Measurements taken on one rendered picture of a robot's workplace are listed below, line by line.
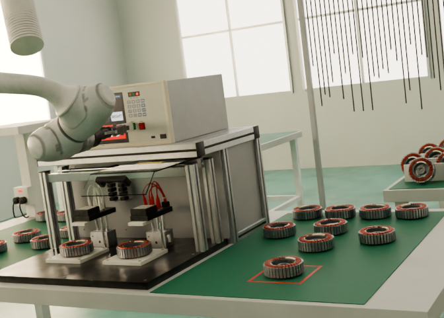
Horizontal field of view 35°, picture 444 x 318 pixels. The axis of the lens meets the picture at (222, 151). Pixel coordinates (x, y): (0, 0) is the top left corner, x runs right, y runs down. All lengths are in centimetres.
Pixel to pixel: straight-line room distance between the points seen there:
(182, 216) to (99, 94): 70
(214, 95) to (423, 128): 606
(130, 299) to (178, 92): 72
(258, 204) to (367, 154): 615
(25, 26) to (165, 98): 140
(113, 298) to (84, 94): 58
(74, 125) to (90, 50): 769
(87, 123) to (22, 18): 167
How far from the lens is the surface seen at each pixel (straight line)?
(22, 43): 353
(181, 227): 247
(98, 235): 252
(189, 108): 238
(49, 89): 193
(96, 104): 191
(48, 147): 199
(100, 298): 207
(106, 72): 981
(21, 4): 360
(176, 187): 244
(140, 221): 229
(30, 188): 346
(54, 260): 241
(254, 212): 254
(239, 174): 245
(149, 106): 230
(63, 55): 921
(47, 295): 220
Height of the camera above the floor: 132
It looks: 6 degrees down
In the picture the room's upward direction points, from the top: 7 degrees counter-clockwise
